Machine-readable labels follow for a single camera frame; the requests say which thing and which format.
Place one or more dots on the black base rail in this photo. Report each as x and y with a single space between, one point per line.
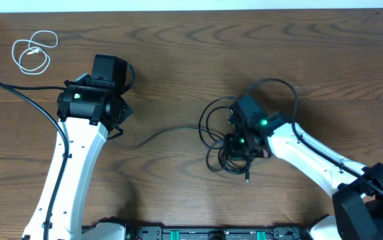
158 231

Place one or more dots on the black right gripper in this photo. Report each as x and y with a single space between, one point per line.
231 152

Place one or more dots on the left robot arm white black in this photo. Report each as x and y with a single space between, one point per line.
88 109

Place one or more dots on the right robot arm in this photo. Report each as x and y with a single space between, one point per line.
356 189

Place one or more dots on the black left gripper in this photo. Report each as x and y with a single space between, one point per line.
126 110

